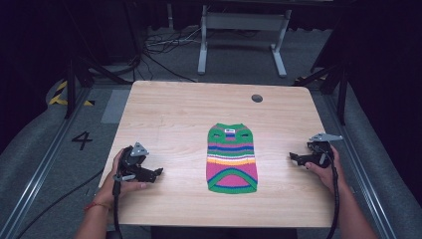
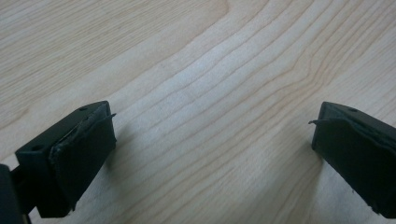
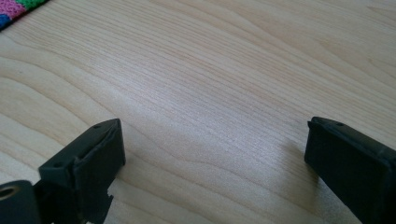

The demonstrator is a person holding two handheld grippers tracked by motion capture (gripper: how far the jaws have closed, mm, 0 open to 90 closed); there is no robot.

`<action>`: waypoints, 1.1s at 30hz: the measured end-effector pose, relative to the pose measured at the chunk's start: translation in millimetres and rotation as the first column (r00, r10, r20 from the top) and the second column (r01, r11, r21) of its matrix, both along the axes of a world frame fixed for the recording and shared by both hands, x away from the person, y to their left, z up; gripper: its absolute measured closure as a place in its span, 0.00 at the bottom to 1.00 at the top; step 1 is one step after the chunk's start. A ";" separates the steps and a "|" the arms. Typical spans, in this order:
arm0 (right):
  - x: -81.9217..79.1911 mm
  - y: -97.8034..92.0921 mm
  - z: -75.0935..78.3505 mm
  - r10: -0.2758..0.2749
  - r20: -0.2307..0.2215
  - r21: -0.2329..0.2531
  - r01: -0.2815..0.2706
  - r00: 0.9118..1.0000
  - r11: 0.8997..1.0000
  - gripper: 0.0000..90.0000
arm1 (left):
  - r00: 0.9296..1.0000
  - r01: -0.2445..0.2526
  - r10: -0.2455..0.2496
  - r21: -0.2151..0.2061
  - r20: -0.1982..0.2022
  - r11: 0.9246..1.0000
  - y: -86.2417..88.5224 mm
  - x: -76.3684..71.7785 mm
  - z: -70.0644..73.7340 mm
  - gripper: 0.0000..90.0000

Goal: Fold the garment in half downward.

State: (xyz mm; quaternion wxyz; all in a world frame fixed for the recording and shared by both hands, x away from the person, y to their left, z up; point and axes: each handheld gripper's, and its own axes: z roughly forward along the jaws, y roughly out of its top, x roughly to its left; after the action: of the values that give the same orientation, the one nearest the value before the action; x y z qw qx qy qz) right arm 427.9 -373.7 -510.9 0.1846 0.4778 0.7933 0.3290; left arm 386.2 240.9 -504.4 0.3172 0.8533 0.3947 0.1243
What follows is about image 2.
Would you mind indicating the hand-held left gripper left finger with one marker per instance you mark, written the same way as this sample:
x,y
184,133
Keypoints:
x,y
71,158

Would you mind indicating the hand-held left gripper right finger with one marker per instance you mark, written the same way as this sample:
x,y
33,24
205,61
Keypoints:
x,y
358,155

